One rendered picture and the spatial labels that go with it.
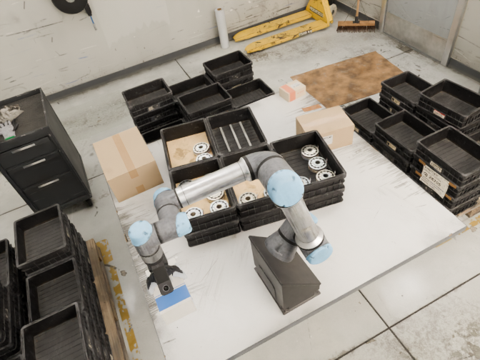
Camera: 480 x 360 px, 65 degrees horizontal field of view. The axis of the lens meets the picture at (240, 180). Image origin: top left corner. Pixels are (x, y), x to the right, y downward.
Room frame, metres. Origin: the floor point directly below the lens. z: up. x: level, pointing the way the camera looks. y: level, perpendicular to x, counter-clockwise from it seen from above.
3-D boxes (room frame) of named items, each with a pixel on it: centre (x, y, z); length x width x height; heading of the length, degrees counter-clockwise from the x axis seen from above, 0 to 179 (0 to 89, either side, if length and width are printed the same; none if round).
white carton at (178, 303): (0.74, 0.33, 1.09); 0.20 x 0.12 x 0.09; 19
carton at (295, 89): (2.41, -0.51, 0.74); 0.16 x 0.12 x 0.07; 114
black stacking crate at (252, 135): (1.84, -0.03, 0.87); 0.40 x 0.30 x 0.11; 8
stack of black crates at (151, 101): (3.01, 0.68, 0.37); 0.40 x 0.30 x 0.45; 109
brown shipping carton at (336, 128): (1.85, -0.59, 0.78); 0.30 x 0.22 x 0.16; 97
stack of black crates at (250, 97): (2.88, -0.21, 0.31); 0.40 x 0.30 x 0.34; 109
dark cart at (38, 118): (2.50, 1.56, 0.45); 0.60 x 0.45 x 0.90; 19
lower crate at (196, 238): (1.40, 0.22, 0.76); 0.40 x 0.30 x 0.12; 8
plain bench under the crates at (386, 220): (1.52, -0.08, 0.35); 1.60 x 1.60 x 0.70; 19
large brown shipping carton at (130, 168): (1.86, 0.69, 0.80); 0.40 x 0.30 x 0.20; 20
